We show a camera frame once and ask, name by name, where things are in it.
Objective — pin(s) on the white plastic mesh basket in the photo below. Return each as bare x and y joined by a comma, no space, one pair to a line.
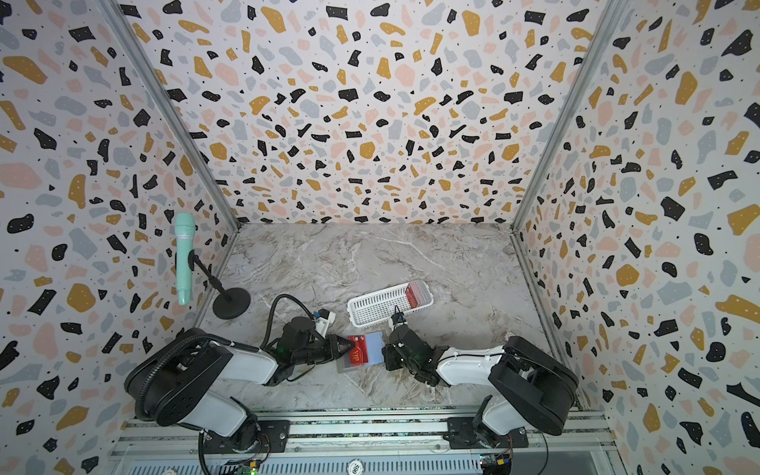
377,307

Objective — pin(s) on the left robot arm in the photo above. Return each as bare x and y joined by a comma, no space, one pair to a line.
174,386

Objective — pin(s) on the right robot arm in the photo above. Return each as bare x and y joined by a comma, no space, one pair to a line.
532,388

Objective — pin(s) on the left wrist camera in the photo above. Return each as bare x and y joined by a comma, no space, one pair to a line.
323,319

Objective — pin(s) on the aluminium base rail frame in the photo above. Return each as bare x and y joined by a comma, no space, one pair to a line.
395,441

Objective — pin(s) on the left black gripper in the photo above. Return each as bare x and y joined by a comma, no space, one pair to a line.
335,344

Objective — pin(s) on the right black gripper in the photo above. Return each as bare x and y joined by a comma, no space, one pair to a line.
390,359

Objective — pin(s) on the black microphone stand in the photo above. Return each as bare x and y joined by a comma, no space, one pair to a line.
229,303

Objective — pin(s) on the stack of red cards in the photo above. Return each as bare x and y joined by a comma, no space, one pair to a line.
418,295

